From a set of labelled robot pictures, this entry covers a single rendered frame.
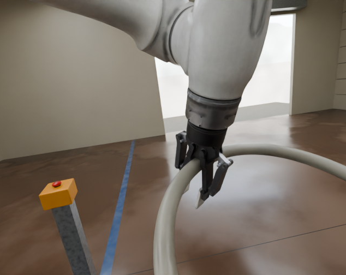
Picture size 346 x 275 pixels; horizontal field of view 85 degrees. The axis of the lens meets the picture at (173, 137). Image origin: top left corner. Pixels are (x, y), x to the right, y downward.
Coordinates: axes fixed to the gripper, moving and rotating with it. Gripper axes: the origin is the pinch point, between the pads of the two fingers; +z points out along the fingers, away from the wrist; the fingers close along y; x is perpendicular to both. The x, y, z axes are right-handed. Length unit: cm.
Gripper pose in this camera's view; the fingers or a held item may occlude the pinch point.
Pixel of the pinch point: (192, 190)
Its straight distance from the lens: 48.6
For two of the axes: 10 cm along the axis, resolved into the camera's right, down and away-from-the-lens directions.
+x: 7.2, -3.6, 5.9
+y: 6.9, 4.7, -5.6
